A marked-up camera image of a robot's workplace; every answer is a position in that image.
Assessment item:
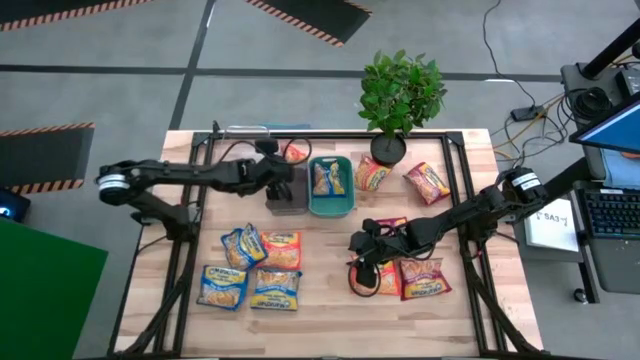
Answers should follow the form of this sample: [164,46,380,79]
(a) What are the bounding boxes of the green floor mat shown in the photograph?
[0,217,109,360]

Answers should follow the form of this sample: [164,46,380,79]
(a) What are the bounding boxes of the light blue cloth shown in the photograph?
[599,148,640,191]

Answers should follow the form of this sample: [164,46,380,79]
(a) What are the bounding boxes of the black backlit keyboard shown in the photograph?
[582,188,640,242]

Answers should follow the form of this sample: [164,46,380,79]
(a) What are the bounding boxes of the red Maruchan noodle pack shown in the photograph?
[374,216,409,236]
[402,161,452,206]
[398,257,454,302]

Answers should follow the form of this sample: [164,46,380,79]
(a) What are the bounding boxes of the smoky grey plastic bin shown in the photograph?
[264,147,310,217]

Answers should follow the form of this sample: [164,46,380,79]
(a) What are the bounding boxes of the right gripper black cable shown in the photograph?
[348,254,382,298]

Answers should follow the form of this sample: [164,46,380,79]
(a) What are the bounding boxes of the computer monitor with blue screen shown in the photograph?
[568,92,640,156]

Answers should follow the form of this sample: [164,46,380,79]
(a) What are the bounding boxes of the teal plastic bin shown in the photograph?
[307,155,357,219]

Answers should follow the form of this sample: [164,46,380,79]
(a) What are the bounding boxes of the grey computer cart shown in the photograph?
[509,62,640,306]

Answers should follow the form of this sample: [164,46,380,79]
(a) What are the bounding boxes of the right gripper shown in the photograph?
[357,218,401,290]

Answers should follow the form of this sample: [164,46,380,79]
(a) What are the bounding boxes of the black aluminium table frame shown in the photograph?
[107,128,556,360]

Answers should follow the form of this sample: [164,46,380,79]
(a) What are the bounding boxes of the black floor cable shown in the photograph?
[481,0,537,109]

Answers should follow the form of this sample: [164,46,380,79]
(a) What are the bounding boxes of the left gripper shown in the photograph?
[244,138,295,201]

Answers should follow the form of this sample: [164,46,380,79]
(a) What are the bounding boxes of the black hazard-striped floor mat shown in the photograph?
[0,0,154,33]
[243,0,374,49]
[0,122,96,196]

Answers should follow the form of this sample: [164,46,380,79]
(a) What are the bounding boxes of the black diagonal pole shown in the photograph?
[579,19,640,81]

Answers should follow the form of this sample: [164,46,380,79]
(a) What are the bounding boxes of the blue object behind table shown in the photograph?
[258,122,312,132]

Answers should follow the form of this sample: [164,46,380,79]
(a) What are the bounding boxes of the coiled black cable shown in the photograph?
[569,87,614,121]

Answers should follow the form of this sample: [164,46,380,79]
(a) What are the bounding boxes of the black device with blue light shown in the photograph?
[0,187,32,224]

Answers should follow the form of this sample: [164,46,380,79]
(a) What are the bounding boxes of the potted green plant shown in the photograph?
[358,49,448,167]

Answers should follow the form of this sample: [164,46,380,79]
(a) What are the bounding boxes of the yellow floor cable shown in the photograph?
[493,94,569,177]

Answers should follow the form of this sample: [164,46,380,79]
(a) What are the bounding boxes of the clear plastic bin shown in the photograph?
[214,124,271,194]

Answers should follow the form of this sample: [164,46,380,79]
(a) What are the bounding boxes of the white paper sign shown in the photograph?
[523,197,581,254]

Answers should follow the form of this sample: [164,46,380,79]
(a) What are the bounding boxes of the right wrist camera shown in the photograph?
[348,230,370,261]

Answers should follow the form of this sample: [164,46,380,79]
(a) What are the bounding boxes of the black power brick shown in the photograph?
[509,104,546,123]

